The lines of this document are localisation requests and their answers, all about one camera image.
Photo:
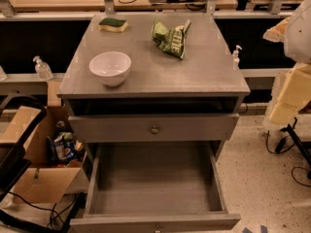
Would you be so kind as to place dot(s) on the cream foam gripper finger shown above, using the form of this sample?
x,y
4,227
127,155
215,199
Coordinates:
x,y
295,94
276,33

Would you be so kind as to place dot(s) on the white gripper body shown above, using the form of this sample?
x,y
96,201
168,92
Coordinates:
x,y
299,36

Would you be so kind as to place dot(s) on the green jalapeno chip bag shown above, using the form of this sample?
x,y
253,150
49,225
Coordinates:
x,y
171,41

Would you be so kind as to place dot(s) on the closed grey top drawer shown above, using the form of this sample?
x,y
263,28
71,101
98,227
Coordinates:
x,y
111,129

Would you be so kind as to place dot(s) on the grey wooden drawer cabinet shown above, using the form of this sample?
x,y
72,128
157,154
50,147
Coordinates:
x,y
204,82

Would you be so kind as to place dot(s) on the open grey middle drawer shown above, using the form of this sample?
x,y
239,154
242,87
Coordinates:
x,y
160,187

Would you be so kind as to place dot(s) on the small white pump bottle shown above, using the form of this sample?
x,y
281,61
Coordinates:
x,y
235,56

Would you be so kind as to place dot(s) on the white ceramic bowl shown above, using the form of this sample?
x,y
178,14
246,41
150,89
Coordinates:
x,y
111,67

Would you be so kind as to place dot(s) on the green and yellow sponge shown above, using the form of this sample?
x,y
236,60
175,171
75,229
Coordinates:
x,y
112,24

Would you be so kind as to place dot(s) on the clear sanitizer pump bottle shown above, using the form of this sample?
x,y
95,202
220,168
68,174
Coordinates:
x,y
42,69

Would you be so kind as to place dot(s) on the snack packages in box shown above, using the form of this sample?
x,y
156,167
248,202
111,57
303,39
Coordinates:
x,y
65,149

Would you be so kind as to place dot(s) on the open cardboard box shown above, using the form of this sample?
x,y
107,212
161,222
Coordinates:
x,y
44,181

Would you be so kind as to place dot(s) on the black stand with cables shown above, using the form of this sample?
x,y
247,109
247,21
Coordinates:
x,y
287,143

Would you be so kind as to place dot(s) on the black chair frame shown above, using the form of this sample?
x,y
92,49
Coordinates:
x,y
12,161

